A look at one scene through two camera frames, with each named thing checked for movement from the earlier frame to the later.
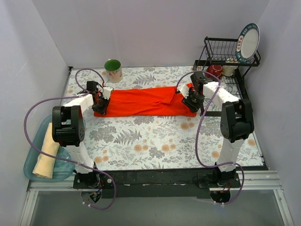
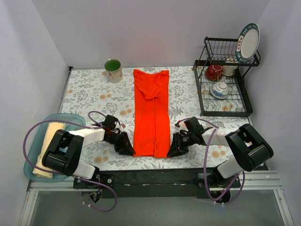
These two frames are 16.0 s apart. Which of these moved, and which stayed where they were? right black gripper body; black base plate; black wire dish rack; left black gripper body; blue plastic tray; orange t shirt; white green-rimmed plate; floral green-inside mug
Moved: right black gripper body; orange t shirt; left black gripper body
Stayed: blue plastic tray; black wire dish rack; black base plate; floral green-inside mug; white green-rimmed plate
